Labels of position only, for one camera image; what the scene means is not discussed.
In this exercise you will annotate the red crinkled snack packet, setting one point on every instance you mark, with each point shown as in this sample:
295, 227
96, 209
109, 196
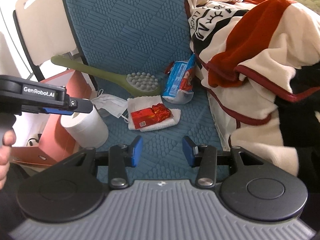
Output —
162, 112

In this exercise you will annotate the person's left hand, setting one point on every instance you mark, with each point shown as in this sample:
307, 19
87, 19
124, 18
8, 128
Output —
6, 155

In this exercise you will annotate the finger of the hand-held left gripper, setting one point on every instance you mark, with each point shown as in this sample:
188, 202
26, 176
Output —
80, 105

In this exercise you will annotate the orange cardboard box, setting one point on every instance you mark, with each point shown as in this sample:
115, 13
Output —
57, 135

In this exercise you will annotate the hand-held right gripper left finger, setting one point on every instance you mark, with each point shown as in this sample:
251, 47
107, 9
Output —
136, 152

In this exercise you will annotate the white red black printed blanket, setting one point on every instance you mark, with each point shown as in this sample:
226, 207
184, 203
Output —
262, 55

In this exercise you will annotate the blue snack packet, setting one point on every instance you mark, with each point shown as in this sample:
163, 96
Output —
177, 77

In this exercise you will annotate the white face mask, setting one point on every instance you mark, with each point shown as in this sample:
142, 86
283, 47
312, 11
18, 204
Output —
110, 103

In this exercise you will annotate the green massage brush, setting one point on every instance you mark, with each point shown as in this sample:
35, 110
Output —
100, 73

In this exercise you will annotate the white folding chair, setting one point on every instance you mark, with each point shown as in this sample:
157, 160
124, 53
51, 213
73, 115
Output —
45, 25

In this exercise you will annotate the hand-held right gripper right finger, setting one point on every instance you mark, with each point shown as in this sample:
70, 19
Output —
189, 152

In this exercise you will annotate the blue textured mat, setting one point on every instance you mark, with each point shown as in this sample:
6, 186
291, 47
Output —
140, 30

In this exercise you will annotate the red flat packet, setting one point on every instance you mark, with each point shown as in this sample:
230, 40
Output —
143, 117

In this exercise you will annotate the white towel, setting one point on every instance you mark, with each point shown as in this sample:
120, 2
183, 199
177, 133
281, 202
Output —
140, 102

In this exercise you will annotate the white toilet paper roll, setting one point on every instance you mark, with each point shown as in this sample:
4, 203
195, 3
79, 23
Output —
92, 130

